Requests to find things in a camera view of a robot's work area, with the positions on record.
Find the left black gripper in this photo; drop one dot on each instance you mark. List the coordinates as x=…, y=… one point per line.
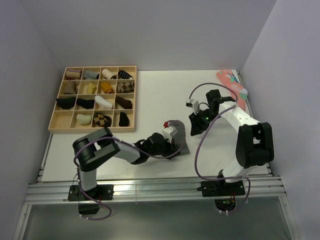
x=171, y=149

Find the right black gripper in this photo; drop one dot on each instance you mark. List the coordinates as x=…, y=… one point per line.
x=197, y=126

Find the grey sock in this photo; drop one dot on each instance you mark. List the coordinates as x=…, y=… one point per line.
x=180, y=137

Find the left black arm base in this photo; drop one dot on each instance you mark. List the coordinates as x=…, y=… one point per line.
x=102, y=192

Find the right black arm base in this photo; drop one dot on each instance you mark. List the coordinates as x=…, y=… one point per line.
x=224, y=193

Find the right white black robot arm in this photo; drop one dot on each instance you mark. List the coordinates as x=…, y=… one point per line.
x=254, y=145

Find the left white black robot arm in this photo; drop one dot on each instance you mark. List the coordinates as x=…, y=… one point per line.
x=96, y=148

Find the black rolled sock bottom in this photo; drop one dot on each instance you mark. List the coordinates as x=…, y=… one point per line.
x=123, y=120

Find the black rolled sock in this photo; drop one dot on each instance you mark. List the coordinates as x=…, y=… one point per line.
x=85, y=103
x=66, y=103
x=123, y=120

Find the dark brown rolled sock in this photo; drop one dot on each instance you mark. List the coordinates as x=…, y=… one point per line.
x=124, y=103

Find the pink patterned sock pair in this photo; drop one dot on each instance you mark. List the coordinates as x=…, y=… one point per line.
x=229, y=79

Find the brown argyle rolled sock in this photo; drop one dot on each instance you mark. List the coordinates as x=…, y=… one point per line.
x=101, y=120

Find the brown checkered rolled sock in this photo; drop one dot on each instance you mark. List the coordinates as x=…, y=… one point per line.
x=125, y=87

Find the mustard yellow rolled sock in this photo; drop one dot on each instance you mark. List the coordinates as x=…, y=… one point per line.
x=107, y=88

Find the pale green rolled sock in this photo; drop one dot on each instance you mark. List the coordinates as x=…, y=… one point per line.
x=84, y=119

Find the black white striped sock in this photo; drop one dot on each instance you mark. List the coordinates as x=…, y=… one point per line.
x=124, y=75

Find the black rolled sock middle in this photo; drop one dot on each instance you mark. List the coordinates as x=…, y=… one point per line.
x=85, y=103

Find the wooden compartment tray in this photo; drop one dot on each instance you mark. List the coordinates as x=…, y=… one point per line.
x=93, y=97

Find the cream rolled sock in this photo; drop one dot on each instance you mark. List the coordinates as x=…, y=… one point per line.
x=89, y=89

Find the white brown rolled sock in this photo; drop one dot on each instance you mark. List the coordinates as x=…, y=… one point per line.
x=108, y=75

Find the black rolled sock left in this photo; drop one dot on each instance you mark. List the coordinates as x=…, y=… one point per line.
x=66, y=103

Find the light blue rolled sock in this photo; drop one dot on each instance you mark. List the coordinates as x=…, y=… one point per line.
x=91, y=75

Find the taupe rolled sock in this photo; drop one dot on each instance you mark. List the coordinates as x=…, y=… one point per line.
x=70, y=88

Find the beige purple rolled sock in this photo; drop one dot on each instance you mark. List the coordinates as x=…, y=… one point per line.
x=73, y=74

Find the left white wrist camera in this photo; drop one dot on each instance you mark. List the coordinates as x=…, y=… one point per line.
x=169, y=132

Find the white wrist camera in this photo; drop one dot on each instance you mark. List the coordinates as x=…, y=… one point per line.
x=192, y=103
x=169, y=132

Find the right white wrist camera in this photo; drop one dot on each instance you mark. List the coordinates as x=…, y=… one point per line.
x=192, y=103

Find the aluminium rail frame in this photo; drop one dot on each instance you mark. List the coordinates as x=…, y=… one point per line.
x=263, y=184

